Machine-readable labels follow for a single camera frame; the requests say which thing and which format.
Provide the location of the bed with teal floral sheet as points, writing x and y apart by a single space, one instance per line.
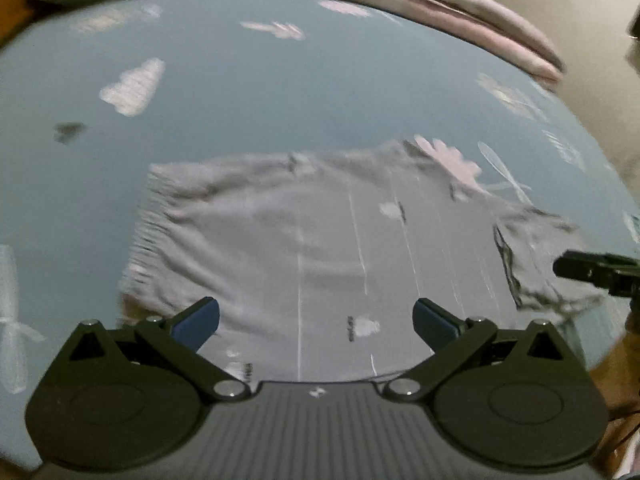
250 85

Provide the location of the grey printed pants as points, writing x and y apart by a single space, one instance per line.
300 235

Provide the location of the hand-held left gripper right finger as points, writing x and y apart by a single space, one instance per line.
435 322

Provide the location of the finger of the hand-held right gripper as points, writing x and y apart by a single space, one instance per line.
625 287
580 265

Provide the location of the pink floral quilt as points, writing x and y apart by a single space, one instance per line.
425 0

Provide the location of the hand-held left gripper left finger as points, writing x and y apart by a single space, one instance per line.
197 320

